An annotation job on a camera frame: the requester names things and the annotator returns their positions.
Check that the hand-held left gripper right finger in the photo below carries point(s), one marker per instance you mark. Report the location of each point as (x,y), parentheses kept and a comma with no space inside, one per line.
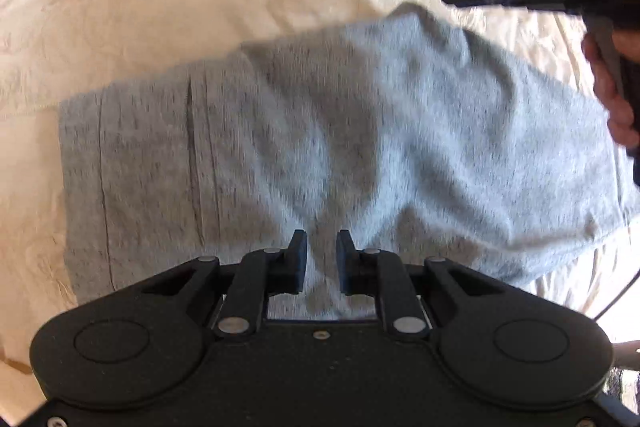
(344,262)

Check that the grey speckled pants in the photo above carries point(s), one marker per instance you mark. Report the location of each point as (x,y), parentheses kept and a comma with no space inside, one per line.
(350,132)

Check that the person's right hand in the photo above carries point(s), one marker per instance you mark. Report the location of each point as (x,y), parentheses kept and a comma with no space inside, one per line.
(607,102)

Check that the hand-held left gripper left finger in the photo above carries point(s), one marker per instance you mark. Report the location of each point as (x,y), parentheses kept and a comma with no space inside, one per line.
(298,262)

